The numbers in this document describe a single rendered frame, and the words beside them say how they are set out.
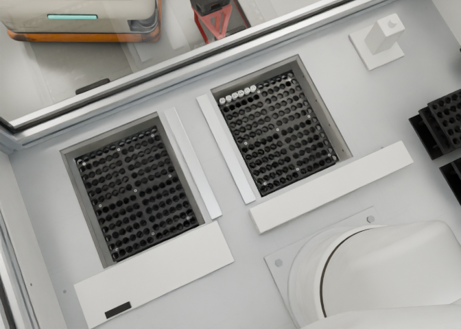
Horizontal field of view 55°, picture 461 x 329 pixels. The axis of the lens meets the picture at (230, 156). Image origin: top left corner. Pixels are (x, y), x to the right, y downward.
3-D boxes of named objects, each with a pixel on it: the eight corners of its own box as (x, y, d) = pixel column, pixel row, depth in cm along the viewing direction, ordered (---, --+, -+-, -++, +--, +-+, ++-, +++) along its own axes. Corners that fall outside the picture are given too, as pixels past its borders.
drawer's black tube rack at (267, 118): (217, 110, 99) (217, 99, 93) (287, 81, 102) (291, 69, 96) (259, 199, 95) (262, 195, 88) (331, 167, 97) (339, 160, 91)
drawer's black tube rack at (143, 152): (83, 166, 95) (73, 158, 89) (159, 134, 98) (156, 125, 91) (120, 262, 90) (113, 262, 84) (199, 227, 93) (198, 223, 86)
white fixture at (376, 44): (348, 35, 93) (363, 8, 84) (382, 21, 94) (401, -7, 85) (368, 71, 91) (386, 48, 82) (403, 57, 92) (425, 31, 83)
